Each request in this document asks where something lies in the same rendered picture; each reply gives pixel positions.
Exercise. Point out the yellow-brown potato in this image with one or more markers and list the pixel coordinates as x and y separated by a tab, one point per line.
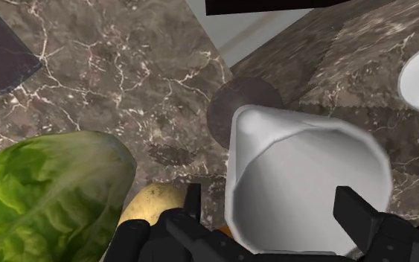
151	203

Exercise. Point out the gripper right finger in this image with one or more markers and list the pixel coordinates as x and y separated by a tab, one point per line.
383	236

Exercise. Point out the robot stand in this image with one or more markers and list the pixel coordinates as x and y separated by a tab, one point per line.
267	5

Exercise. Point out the green lettuce head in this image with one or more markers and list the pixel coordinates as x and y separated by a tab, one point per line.
46	196

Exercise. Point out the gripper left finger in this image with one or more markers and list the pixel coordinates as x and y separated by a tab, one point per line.
194	239

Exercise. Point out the small orange object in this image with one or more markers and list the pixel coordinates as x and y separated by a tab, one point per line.
226	231

